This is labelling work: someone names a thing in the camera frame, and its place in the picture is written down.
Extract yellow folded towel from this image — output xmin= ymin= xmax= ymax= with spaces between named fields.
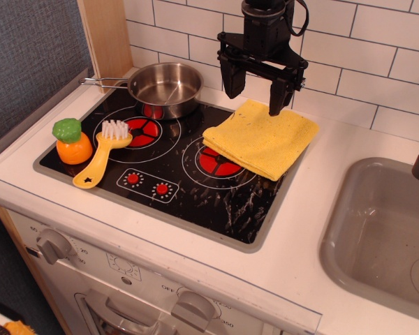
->
xmin=203 ymin=100 xmax=319 ymax=181

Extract grey oven knob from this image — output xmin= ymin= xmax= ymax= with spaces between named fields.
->
xmin=171 ymin=291 xmax=216 ymax=332

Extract orange toy pineapple green top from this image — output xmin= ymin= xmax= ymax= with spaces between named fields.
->
xmin=52 ymin=118 xmax=93 ymax=165

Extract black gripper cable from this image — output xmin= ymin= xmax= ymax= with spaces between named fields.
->
xmin=283 ymin=0 xmax=310 ymax=37

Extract stainless steel saucepan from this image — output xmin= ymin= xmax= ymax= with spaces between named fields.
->
xmin=80 ymin=62 xmax=204 ymax=120

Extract wooden side post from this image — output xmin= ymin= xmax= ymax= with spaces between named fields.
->
xmin=78 ymin=0 xmax=133 ymax=86

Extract grey timer knob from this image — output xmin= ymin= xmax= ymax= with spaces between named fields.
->
xmin=36 ymin=229 xmax=72 ymax=265

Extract black toy stovetop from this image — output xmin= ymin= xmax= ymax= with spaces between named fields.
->
xmin=32 ymin=85 xmax=310 ymax=254

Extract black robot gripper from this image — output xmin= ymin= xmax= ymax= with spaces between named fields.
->
xmin=217 ymin=1 xmax=308 ymax=117

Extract yellow dish brush white bristles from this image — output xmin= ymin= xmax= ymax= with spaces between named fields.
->
xmin=73 ymin=120 xmax=133 ymax=189

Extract grey sink basin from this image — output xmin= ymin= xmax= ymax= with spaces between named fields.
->
xmin=320 ymin=157 xmax=419 ymax=319

